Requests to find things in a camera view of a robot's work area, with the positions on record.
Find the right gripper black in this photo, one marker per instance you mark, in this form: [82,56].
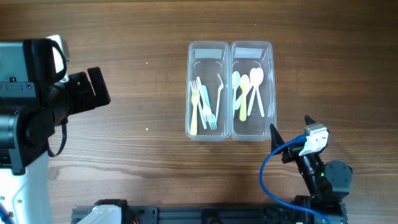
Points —
[291,152]

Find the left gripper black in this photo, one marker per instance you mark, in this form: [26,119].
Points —
[83,88]

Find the white spoon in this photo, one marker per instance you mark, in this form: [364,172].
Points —
[253,99]
[238,101]
[235,83]
[259,93]

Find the yellow plastic spoon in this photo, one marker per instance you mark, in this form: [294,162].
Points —
[245,86]

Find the light blue plastic fork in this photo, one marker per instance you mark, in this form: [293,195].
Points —
[212,123]

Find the white curved thin fork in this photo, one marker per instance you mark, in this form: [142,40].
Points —
[221,86]

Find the white fork horizontal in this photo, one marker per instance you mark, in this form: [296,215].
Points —
[203,96]

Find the yellow plastic fork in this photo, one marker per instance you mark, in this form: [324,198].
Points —
[194,100]

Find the white fork with narrow handle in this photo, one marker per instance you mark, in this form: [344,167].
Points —
[194,86]

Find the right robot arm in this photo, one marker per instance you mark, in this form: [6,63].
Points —
[328,183]

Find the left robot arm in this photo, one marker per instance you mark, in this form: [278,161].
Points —
[37,95]

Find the right clear plastic container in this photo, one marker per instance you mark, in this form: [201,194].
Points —
[255,59]

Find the clear plastic container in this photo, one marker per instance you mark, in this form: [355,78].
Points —
[255,59]
[205,60]

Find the left clear plastic container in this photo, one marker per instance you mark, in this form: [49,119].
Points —
[205,60]

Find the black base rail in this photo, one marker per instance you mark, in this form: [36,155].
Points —
[267,213]

